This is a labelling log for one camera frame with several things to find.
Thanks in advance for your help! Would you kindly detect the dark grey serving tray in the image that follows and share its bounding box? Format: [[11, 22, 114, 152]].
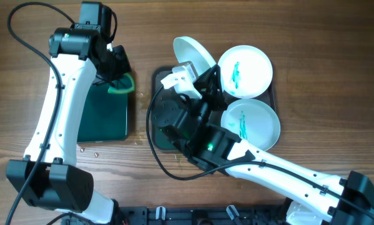
[[151, 64, 277, 153]]

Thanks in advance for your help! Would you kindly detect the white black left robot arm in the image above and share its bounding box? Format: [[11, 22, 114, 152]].
[[6, 25, 129, 224]]

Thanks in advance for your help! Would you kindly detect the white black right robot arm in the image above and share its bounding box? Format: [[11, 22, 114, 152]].
[[152, 63, 374, 224]]

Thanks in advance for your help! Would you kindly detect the black water tub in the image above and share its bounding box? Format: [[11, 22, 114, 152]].
[[77, 83, 128, 143]]

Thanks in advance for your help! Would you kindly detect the green yellow sponge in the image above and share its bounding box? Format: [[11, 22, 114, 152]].
[[107, 72, 135, 94]]

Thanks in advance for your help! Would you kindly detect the white plate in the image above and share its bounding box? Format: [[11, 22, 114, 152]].
[[220, 99, 281, 151], [218, 45, 273, 99], [173, 36, 217, 76]]

